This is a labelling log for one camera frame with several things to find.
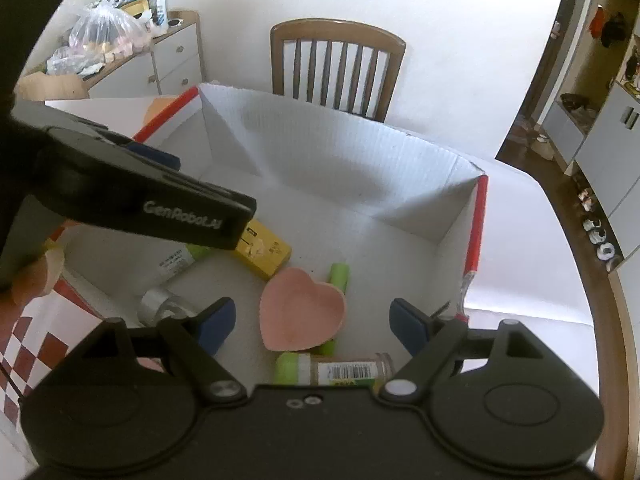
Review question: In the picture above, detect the pink heart dish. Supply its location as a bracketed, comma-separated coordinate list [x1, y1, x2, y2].
[259, 267, 348, 353]

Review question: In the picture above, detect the yellow card pack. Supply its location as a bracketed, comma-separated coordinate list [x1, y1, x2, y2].
[231, 219, 293, 282]

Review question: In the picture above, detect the dark wooden chair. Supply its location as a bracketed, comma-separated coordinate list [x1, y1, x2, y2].
[270, 19, 407, 123]

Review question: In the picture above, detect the white drawer cabinet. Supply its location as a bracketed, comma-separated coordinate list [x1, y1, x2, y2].
[87, 10, 203, 98]

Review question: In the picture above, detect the person's left hand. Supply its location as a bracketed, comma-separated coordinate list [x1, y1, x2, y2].
[12, 247, 66, 308]

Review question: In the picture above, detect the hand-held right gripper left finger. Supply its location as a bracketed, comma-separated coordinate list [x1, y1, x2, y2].
[70, 297, 248, 405]

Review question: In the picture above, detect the red cardboard box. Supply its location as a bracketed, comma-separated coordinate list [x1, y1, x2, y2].
[57, 82, 488, 391]

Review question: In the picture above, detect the green marker tube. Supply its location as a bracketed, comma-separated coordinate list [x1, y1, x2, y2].
[315, 261, 351, 356]

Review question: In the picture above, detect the jar with green lid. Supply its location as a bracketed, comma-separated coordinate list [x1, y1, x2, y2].
[275, 351, 396, 387]

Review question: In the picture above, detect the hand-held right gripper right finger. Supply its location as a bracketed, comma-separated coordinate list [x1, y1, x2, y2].
[378, 297, 556, 403]

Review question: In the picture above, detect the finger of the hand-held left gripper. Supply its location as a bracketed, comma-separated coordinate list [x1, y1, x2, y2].
[107, 132, 182, 172]

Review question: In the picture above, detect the white shoe bench cabinet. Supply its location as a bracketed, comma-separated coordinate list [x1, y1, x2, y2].
[542, 92, 598, 171]

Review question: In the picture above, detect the white lower cabinet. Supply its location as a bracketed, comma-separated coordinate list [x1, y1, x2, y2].
[575, 80, 640, 221]

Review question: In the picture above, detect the clear plastic bag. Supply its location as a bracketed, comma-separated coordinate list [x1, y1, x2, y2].
[67, 0, 156, 61]

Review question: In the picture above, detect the green white tube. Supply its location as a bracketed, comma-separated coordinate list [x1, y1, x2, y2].
[150, 244, 213, 281]

